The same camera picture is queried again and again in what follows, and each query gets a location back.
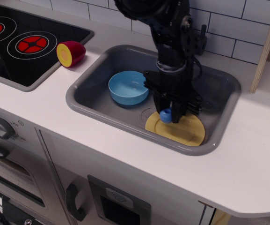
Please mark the grey oven knob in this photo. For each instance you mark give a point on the grey oven knob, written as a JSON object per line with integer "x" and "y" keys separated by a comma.
{"x": 6, "y": 130}

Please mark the toy oven door window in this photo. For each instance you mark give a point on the toy oven door window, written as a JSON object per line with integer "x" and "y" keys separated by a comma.
{"x": 15, "y": 180}

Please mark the wooden side post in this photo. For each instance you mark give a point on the wooden side post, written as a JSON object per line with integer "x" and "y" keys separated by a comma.
{"x": 261, "y": 64}

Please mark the yellow plastic plate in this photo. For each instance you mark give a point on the yellow plastic plate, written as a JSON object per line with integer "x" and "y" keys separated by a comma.
{"x": 188, "y": 131}

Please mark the dark grey cabinet handle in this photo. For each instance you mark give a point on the dark grey cabinet handle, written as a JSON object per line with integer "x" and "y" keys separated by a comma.
{"x": 77, "y": 213}

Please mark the grey dispenser panel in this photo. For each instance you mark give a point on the grey dispenser panel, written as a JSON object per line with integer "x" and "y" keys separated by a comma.
{"x": 118, "y": 207}

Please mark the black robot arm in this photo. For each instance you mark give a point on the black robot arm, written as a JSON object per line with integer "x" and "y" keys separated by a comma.
{"x": 170, "y": 24}

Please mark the dark grey toy faucet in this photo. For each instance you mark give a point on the dark grey toy faucet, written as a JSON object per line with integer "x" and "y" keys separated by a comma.
{"x": 200, "y": 41}

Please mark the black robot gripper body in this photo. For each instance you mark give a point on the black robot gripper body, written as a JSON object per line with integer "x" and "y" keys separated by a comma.
{"x": 177, "y": 85}

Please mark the red yellow toy fruit half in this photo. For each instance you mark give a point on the red yellow toy fruit half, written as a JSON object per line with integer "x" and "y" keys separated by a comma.
{"x": 70, "y": 53}

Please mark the blue handled grey spoon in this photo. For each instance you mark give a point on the blue handled grey spoon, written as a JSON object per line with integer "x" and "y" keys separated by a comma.
{"x": 166, "y": 115}

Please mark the grey toy sink basin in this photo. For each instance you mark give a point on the grey toy sink basin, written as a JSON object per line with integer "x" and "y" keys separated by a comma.
{"x": 90, "y": 96}

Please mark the black toy stovetop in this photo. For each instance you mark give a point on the black toy stovetop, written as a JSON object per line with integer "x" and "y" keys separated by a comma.
{"x": 28, "y": 47}

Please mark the blue plastic bowl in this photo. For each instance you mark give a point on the blue plastic bowl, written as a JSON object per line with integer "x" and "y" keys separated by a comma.
{"x": 128, "y": 88}

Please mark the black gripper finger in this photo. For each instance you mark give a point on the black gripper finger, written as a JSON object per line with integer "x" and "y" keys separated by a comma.
{"x": 178, "y": 110}
{"x": 161, "y": 101}

